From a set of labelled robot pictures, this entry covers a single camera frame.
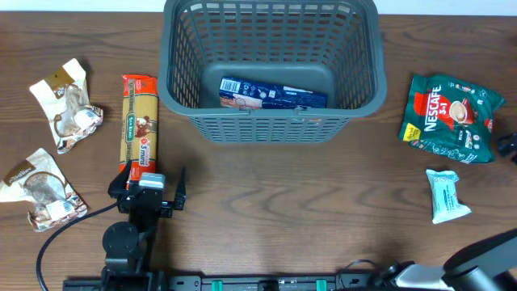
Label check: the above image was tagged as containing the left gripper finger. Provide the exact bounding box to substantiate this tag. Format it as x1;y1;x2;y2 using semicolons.
174;167;187;210
107;161;132;199

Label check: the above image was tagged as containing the green Nescafe coffee bag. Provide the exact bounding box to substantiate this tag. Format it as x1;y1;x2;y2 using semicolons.
399;74;505;164

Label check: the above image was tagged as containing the blue food box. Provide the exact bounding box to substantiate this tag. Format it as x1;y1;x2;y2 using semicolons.
219;77;328;110

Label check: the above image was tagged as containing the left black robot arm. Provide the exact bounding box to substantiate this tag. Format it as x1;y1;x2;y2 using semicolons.
102;162;187;291

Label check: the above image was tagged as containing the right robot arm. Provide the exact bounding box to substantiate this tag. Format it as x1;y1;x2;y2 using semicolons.
383;229;516;291

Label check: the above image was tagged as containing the white teal tissue pack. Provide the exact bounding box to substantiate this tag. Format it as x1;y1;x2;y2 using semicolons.
426;169;472;225

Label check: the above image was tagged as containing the San Remo spaghetti pack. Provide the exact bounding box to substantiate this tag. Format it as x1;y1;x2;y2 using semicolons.
120;74;159;183

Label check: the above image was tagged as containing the lower white brown snack bag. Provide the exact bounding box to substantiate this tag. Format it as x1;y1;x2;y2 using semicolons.
1;148;87;232

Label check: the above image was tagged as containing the white brown snack bag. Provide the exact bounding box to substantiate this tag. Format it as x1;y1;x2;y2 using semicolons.
29;58;103;154
1;148;87;232

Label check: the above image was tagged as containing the upper white brown snack bag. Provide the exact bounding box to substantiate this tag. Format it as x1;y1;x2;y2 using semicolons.
29;58;103;154

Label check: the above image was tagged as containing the grey plastic basket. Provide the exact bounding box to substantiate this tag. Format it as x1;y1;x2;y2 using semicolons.
158;0;387;143

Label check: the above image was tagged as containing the left black cable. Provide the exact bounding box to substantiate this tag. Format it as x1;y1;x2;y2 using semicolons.
36;200;122;291

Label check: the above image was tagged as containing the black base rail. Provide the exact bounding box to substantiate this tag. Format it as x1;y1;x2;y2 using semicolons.
61;272;400;291

